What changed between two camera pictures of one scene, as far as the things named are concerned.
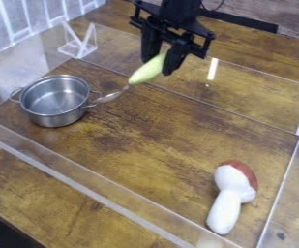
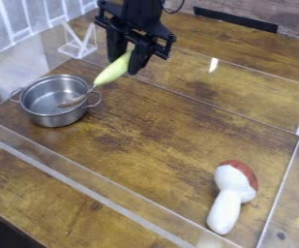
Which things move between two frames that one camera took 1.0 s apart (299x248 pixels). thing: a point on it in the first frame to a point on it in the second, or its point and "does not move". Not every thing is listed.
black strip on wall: x=239 y=20 does not move
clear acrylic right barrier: x=289 y=226 does not move
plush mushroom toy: x=237 y=182 does not move
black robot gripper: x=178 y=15 to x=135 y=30
